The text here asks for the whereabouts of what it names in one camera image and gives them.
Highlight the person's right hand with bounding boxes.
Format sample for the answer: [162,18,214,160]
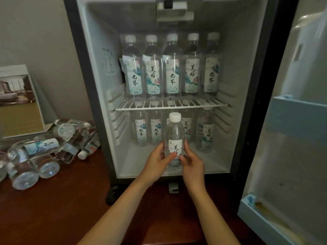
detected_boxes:
[178,140,206,196]

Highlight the person's left hand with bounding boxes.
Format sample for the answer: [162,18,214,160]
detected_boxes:
[138,142,177,188]

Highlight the labelled water bottle white cap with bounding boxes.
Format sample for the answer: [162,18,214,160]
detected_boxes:
[195,107,215,153]
[181,32,202,99]
[148,110,164,145]
[131,110,149,147]
[162,33,182,99]
[122,35,144,99]
[201,32,222,98]
[165,112,186,174]
[142,35,163,100]
[180,110,194,144]

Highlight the person's left forearm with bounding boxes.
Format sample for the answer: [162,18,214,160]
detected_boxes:
[76,175,160,245]

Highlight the person's right forearm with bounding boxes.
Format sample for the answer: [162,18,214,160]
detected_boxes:
[189,189,242,245]

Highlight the pale blue door shelf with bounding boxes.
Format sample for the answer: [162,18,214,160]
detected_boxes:
[237,193,327,245]
[266,94,327,141]

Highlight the black mini fridge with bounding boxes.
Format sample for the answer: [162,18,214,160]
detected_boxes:
[63,0,300,206]

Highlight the white fridge door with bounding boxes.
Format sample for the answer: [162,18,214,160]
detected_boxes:
[237,0,327,245]

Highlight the white fridge info sticker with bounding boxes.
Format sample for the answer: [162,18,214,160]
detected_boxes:
[102,47,116,74]

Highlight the pile of clear water bottles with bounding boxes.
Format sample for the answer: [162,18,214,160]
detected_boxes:
[0,118,102,191]

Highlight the grey fridge thermostat unit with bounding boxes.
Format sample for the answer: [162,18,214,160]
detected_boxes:
[156,0,195,23]

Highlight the standing photo card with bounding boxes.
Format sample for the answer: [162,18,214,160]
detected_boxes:
[0,64,59,139]

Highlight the white wire fridge shelf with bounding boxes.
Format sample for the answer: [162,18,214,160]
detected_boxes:
[114,98,230,111]

